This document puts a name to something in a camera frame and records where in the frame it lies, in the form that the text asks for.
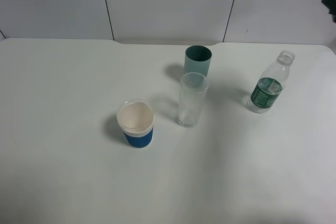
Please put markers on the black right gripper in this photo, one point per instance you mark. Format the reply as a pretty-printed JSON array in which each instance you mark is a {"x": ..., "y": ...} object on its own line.
[{"x": 331, "y": 6}]

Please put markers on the clear bottle with green label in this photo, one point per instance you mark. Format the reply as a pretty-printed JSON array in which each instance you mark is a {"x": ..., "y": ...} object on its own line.
[{"x": 271, "y": 83}]

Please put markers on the teal plastic cup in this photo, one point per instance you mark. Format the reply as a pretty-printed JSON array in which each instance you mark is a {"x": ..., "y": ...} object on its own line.
[{"x": 197, "y": 59}]

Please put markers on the blue and white paper cup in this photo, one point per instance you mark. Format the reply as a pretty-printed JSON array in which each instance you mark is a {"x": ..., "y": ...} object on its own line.
[{"x": 136, "y": 120}]

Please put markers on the tall clear glass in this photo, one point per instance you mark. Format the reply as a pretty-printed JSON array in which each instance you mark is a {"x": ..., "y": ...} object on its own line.
[{"x": 193, "y": 90}]

